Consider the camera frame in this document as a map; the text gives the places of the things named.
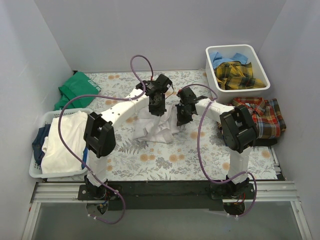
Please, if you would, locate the green shirt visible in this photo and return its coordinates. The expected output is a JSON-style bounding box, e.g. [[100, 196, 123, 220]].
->
[[54, 71, 101, 111]]

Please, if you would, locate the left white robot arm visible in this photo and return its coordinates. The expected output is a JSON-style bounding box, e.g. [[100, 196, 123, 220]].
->
[[84, 74, 173, 200]]

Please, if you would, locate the blue shirt in bin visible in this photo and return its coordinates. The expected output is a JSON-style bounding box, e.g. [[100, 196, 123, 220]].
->
[[209, 52, 248, 69]]

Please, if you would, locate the white plastic bin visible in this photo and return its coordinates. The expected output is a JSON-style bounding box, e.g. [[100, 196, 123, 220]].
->
[[205, 44, 271, 103]]

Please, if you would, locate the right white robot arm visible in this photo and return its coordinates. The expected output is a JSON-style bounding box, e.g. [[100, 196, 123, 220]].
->
[[176, 87, 259, 199]]

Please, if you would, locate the yellow plaid shirt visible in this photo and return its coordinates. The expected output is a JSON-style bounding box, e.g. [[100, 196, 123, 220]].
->
[[214, 61, 266, 90]]

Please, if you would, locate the aluminium frame rail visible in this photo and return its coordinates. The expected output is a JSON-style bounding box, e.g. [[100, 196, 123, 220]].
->
[[31, 181, 300, 203]]

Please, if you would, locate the dark blue garment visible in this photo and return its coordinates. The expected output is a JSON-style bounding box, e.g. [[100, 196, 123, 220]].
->
[[32, 124, 51, 166]]

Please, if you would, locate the white folded cloth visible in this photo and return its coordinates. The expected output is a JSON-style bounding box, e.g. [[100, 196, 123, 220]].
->
[[41, 111, 88, 174]]

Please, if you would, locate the floral table cloth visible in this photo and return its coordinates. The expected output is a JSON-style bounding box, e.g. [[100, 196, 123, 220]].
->
[[85, 69, 278, 181]]

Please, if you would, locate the red plaid shirt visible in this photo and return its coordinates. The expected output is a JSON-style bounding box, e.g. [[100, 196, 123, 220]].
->
[[227, 97, 286, 140]]

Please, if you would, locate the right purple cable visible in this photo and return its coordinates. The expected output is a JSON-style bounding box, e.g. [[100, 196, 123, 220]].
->
[[178, 83, 257, 217]]

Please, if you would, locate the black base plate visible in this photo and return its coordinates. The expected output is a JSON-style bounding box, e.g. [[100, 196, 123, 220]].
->
[[77, 180, 256, 211]]

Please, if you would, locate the white long sleeve shirt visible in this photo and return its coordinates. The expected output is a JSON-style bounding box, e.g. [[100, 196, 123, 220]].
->
[[133, 104, 180, 144]]

